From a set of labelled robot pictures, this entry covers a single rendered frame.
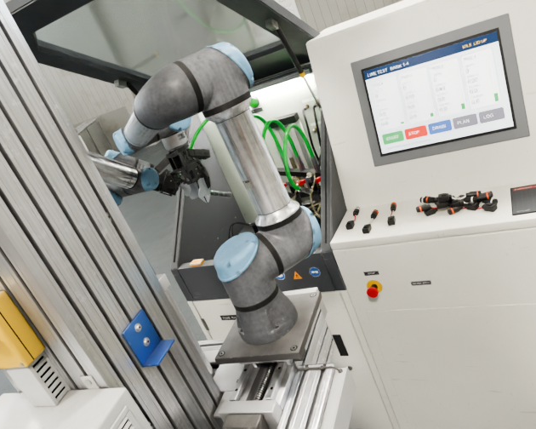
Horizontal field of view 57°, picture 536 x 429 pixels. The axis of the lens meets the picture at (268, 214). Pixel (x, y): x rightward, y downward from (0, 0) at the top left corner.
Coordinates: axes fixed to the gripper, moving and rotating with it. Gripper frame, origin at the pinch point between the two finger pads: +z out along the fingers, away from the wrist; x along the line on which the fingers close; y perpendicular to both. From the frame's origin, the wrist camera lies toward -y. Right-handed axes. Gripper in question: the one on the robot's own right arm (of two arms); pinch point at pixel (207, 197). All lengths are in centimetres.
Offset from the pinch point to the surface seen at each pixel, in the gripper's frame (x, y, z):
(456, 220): 74, -7, 25
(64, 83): -747, -656, -51
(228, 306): -15.9, -3.0, 47.3
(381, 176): 50, -27, 16
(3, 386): -267, -22, 123
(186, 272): -27.6, -3.0, 30.1
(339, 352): 23, -3, 71
